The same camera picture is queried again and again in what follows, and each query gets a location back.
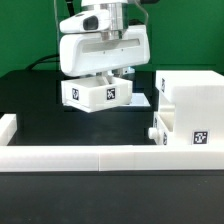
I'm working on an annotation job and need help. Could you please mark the white marker sheet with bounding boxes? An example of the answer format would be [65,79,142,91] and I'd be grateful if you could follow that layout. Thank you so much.
[130,93,150,107]

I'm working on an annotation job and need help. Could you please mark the white front drawer box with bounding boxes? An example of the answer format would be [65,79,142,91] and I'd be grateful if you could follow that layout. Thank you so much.
[148,112,174,145]

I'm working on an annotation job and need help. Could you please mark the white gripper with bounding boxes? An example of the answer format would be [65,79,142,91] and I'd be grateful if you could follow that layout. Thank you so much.
[60,9,150,85]

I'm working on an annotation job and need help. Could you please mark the white drawer box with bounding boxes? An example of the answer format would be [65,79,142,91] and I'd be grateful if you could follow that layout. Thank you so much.
[61,76,132,113]
[148,112,174,145]

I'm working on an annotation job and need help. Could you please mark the white front fence rail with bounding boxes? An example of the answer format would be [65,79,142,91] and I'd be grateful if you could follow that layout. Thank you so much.
[0,145,224,172]

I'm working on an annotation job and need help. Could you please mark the black cable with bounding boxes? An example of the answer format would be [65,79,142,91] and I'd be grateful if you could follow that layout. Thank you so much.
[25,53,63,71]

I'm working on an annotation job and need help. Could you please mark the white left fence piece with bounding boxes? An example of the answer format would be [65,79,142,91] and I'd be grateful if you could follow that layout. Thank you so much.
[0,114,17,146]

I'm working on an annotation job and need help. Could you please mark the white drawer cabinet frame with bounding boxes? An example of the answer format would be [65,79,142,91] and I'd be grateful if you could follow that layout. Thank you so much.
[154,70,224,146]

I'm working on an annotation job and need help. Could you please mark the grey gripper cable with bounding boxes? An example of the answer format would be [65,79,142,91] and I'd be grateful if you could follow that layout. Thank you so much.
[124,0,149,28]

